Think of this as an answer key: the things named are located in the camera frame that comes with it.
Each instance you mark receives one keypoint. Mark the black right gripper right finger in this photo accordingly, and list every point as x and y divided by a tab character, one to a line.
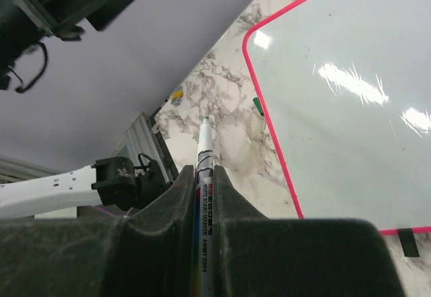
258	256

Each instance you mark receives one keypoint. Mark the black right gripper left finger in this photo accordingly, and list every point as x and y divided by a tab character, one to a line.
146	255

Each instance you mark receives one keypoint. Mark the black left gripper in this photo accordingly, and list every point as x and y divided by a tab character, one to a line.
74	4

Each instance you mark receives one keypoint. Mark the green white whiteboard marker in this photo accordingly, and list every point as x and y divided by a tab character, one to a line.
203	277

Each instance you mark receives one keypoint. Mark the green marker cap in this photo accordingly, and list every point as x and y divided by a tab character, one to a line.
258	106

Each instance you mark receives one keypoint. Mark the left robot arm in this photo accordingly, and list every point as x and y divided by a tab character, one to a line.
120	181

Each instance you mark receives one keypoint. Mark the black whiteboard clip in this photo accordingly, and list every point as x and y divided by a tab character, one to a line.
408	242

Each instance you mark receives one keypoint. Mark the pink framed whiteboard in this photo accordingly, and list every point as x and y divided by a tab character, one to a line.
345	89

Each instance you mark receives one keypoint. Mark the yellow grey small object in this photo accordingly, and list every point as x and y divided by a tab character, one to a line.
177	96

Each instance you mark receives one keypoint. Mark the aluminium frame rail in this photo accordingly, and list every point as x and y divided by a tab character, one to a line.
141	137

